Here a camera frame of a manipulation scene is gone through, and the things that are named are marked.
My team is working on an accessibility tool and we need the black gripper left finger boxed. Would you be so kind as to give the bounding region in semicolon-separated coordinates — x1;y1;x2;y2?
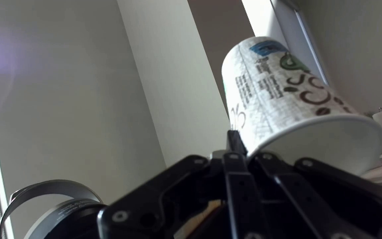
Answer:
96;128;262;239

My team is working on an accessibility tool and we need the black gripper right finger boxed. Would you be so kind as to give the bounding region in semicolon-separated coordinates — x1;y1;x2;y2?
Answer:
248;151;382;239

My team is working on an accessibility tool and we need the printed white paper cup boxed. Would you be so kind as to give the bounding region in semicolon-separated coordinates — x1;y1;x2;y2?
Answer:
220;35;382;176

